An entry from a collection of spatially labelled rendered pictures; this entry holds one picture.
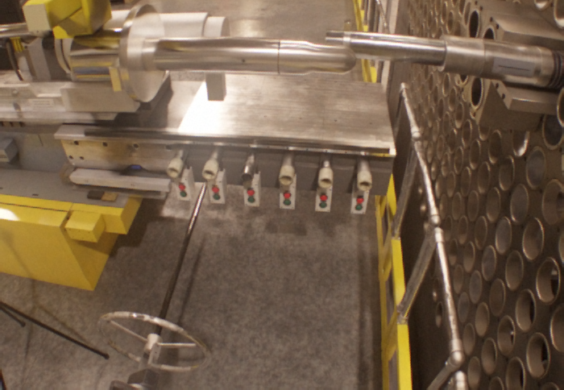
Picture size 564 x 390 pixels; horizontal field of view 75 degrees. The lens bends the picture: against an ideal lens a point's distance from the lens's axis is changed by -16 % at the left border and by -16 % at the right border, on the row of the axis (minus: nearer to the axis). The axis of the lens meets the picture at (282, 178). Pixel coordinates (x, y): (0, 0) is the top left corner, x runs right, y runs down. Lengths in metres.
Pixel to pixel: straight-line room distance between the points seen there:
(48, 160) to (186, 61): 1.32
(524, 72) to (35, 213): 2.57
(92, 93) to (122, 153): 0.40
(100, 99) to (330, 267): 1.63
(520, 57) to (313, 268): 1.66
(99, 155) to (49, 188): 0.41
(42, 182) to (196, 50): 1.44
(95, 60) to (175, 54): 0.33
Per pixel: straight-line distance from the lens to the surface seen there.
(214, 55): 1.58
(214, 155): 1.99
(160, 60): 1.65
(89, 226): 2.25
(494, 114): 2.43
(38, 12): 1.54
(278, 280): 2.57
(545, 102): 2.14
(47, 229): 2.41
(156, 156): 2.22
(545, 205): 2.47
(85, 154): 2.42
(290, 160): 1.93
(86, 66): 1.77
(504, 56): 2.02
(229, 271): 2.63
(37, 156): 2.70
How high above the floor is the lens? 2.10
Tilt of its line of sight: 41 degrees down
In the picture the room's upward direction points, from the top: straight up
